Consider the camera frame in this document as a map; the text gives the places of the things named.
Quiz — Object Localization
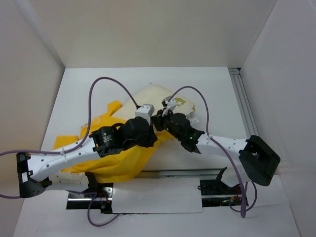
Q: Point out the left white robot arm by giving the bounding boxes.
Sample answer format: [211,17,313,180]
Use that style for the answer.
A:
[16,117,158,198]

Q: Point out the white cover plate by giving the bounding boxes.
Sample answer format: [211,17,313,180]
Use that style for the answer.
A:
[112,178,202,214]

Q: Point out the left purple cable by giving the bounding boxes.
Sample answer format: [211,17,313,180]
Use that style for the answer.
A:
[0,77,141,228]

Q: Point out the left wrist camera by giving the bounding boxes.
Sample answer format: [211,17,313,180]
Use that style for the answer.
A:
[135,104,155,124]

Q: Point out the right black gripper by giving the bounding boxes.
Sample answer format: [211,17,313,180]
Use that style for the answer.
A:
[150,107,183,141]

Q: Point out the aluminium side rail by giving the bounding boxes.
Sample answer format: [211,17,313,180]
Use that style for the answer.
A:
[228,68,259,137]

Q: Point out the yellow pillowcase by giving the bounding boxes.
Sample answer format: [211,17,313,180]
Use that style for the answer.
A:
[61,100,173,183]

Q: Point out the aluminium front rail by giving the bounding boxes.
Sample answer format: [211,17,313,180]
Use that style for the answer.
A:
[136,167,227,179]

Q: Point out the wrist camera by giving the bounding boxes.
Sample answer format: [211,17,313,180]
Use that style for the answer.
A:
[135,104,155,124]
[162,96,177,116]

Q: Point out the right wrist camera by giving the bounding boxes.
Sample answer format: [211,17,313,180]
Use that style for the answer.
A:
[162,96,177,116]

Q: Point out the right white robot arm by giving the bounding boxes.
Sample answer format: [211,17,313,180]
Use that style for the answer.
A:
[151,110,280,194]

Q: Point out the cream quilted pillow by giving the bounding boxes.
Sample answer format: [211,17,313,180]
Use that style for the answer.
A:
[113,84,199,125]

